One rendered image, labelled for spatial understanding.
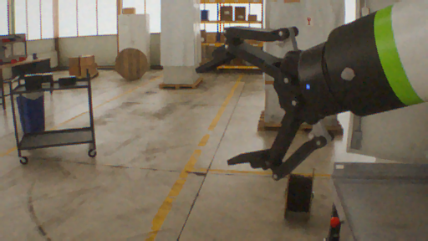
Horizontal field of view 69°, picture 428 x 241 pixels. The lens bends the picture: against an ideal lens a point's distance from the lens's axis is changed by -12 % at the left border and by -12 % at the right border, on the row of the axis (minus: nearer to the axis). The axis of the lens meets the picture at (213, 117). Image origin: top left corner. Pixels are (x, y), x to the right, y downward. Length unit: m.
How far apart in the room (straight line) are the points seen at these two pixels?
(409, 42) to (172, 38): 8.04
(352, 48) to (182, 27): 7.91
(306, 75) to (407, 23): 0.12
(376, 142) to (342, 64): 1.39
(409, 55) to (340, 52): 0.06
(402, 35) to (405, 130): 1.38
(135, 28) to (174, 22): 3.86
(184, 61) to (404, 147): 6.96
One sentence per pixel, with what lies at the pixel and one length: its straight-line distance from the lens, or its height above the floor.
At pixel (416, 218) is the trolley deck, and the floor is 0.85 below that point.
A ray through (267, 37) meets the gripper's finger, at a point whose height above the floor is 1.38.
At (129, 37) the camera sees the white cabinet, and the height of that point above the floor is 1.17.
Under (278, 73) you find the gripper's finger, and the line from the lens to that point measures 0.39.
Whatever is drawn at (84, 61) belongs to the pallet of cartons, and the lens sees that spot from 10.85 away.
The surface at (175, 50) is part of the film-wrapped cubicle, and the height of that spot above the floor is 0.90.
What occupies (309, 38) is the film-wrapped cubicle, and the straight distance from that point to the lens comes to 4.78.
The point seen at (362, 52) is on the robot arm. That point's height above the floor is 1.37.
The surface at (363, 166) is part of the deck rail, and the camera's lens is 1.38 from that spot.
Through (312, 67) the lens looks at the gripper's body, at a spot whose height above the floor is 1.35.
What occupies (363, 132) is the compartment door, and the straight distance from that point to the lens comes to 1.69.
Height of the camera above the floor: 1.39
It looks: 14 degrees down
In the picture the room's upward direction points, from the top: straight up
